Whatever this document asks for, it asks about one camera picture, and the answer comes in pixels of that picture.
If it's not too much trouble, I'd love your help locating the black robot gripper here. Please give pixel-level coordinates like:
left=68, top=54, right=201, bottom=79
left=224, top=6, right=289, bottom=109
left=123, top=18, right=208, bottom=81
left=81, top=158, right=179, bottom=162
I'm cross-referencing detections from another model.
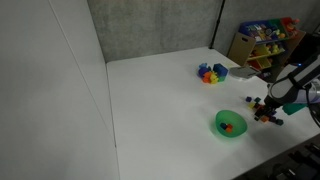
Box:
left=254, top=95, right=281, bottom=121

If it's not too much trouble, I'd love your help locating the small orange block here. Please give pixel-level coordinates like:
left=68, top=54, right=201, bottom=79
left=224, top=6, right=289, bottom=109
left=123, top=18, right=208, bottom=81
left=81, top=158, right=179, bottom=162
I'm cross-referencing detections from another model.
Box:
left=260, top=116, right=269, bottom=123

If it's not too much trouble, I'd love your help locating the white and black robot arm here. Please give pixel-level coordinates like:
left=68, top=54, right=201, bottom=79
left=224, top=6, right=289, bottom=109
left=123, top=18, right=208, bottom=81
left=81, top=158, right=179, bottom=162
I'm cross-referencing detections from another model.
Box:
left=254, top=52, right=320, bottom=120

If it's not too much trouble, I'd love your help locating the small dark green block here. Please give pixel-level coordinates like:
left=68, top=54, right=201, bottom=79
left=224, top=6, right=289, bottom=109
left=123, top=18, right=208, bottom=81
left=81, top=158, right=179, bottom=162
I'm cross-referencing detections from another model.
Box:
left=254, top=97, right=261, bottom=103

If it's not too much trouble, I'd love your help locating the small dark purple block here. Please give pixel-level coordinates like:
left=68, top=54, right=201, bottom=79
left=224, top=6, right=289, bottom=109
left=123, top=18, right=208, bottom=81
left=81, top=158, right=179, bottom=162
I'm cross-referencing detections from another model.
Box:
left=269, top=116, right=276, bottom=122

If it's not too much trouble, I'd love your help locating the small green block right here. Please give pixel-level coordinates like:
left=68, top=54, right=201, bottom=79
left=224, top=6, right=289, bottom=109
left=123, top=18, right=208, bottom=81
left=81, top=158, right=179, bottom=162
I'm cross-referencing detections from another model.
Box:
left=276, top=119, right=284, bottom=126

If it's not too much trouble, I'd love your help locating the small yellow block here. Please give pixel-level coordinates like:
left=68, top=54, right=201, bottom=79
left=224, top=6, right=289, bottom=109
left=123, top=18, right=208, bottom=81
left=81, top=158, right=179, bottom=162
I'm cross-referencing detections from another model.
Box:
left=248, top=102, right=255, bottom=109

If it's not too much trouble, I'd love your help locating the green translucent plastic bowl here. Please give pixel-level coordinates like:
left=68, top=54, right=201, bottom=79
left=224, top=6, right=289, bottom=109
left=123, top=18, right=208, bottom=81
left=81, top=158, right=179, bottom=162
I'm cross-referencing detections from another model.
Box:
left=215, top=110, right=248, bottom=138

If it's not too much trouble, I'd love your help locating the orange block inside bowl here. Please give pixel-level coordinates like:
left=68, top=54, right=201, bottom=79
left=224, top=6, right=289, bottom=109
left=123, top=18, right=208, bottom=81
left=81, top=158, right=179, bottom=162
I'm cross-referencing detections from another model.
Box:
left=225, top=124, right=233, bottom=133

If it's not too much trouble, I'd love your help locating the blue block inside bowl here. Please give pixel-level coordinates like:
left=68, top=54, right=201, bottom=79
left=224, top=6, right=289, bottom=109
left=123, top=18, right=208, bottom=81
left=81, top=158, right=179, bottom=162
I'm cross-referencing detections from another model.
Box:
left=220, top=123, right=227, bottom=130

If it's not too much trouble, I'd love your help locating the large blue block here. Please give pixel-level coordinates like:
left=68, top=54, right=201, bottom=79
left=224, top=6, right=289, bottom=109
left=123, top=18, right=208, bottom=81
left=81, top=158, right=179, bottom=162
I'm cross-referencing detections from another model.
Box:
left=213, top=63, right=228, bottom=76

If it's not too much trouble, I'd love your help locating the wooden toy shelf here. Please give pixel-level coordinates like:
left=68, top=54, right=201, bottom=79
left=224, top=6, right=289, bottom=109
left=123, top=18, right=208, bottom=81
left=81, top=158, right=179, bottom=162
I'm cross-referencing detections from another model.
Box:
left=227, top=17, right=306, bottom=82

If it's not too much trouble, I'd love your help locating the yellow toy piece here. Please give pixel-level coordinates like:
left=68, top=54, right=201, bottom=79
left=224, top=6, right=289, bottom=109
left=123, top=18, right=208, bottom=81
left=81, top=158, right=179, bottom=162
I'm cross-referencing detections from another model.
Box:
left=210, top=73, right=219, bottom=84

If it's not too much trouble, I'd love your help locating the black equipment at bottom right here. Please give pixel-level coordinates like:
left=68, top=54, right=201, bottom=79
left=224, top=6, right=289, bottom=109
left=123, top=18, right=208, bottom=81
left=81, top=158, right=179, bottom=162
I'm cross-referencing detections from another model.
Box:
left=233, top=135, right=320, bottom=180

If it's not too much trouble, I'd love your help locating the orange toy piece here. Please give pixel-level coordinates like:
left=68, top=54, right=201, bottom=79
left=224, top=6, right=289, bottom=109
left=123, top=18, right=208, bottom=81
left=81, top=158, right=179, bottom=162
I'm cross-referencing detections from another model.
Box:
left=202, top=71, right=212, bottom=83

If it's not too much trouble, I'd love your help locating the purple toy piece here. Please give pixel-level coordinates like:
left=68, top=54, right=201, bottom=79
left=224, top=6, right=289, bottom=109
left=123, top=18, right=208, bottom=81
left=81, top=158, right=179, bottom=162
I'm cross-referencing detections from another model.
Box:
left=198, top=66, right=211, bottom=78

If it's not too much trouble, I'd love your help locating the black vertical pole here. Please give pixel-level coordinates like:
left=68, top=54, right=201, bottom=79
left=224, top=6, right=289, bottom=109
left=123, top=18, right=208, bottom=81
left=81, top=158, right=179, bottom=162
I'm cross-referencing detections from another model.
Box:
left=209, top=0, right=226, bottom=49

